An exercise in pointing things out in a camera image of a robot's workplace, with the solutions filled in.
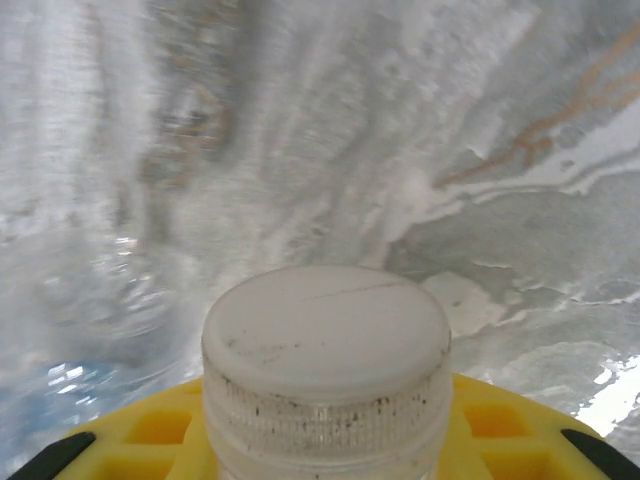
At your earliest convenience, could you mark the blue label plastic bottle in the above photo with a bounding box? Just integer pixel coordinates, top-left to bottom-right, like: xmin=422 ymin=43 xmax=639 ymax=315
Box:
xmin=29 ymin=239 xmax=201 ymax=416

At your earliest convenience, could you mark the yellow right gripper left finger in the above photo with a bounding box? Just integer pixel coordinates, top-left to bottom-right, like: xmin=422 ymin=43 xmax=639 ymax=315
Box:
xmin=49 ymin=377 xmax=219 ymax=480

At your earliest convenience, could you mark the white-capped clear plastic bottle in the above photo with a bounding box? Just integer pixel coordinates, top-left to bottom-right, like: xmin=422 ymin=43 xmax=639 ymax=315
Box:
xmin=201 ymin=264 xmax=454 ymax=480

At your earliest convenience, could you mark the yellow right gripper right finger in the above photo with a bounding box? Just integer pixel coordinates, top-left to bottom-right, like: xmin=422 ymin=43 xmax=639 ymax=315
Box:
xmin=439 ymin=372 xmax=614 ymax=480

